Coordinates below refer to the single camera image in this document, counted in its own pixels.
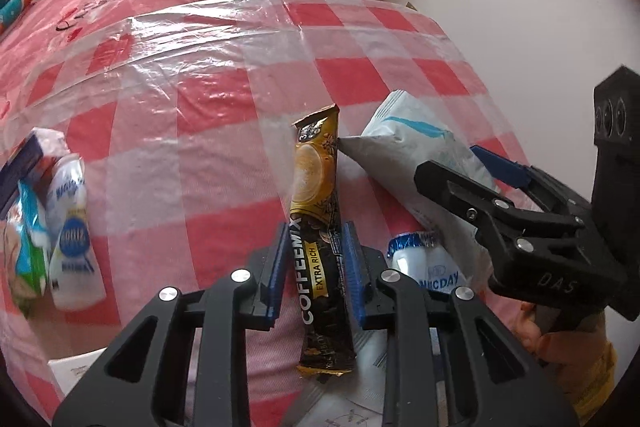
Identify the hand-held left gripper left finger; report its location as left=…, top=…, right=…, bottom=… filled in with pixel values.
left=52, top=222, right=292, bottom=427

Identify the person's right hand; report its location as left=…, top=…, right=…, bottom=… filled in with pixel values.
left=517, top=299, right=608, bottom=365

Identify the white blue plastic bag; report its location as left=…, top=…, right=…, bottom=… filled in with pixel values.
left=339, top=90, right=501, bottom=288

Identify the white grey printed packet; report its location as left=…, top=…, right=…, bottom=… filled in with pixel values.
left=282, top=332, right=388, bottom=427

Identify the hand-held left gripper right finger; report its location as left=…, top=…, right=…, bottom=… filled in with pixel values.
left=342, top=221, right=573, bottom=427

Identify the gold black coffee sachet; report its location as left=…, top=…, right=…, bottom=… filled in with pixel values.
left=290, top=104, right=356, bottom=378

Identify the person's right forearm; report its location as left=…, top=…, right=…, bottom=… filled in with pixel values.
left=565, top=341, right=622, bottom=414

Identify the blue cardboard box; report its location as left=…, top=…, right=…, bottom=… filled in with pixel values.
left=0, top=129, right=71, bottom=218

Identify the green snack packet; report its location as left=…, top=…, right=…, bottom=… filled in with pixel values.
left=0, top=179, right=53, bottom=318

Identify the white plastic drink bottle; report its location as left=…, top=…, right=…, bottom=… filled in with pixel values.
left=47, top=153, right=107, bottom=312
left=386, top=231, right=468, bottom=295

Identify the red white checked tablecloth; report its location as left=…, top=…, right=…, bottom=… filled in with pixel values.
left=0, top=0, right=538, bottom=427

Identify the white paper sheet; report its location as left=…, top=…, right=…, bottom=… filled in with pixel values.
left=47, top=349, right=108, bottom=395

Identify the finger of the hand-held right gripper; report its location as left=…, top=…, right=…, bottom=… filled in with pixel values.
left=414, top=160, right=587, bottom=280
left=470, top=145, right=596, bottom=220

